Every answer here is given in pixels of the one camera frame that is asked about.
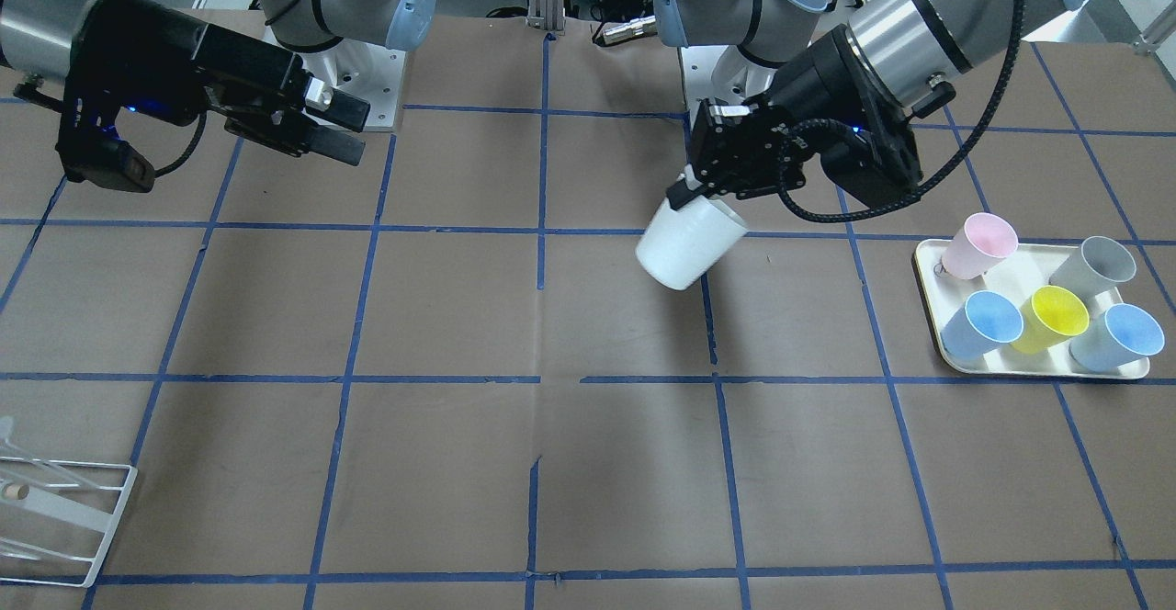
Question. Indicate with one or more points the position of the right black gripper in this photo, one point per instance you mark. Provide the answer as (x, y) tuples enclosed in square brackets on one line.
[(152, 45)]

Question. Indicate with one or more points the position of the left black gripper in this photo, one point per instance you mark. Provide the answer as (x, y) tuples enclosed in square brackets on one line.
[(810, 80)]

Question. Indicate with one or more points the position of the white plastic cup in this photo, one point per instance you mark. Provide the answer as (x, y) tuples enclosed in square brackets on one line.
[(680, 245)]

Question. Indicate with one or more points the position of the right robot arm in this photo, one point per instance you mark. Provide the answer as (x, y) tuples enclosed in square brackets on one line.
[(38, 37)]

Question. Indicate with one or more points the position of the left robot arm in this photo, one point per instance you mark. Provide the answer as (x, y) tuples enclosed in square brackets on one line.
[(913, 50)]

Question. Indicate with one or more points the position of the pink plastic cup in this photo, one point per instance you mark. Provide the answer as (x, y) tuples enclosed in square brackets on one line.
[(983, 241)]

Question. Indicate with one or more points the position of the blue cup far end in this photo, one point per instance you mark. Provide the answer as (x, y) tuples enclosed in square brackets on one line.
[(985, 321)]

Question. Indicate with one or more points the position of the yellow plastic cup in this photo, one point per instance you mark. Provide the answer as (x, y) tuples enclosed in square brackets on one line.
[(1051, 316)]

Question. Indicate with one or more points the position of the grey plastic cup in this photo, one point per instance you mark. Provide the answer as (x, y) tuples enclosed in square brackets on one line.
[(1097, 265)]

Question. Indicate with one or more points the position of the blue cup near grey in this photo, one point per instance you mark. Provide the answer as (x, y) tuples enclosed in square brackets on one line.
[(1121, 335)]

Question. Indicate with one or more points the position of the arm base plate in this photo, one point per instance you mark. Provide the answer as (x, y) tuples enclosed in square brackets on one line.
[(357, 46), (723, 74)]

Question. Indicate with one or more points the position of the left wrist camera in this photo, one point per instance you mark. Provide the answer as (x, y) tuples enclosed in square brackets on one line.
[(880, 173)]

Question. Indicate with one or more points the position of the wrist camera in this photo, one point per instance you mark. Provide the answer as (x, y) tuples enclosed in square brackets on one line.
[(880, 173), (105, 161)]

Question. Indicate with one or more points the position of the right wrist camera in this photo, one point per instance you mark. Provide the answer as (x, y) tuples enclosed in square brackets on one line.
[(105, 161)]

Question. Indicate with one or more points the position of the white wire cup rack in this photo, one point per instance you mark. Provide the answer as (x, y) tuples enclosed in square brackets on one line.
[(59, 516)]

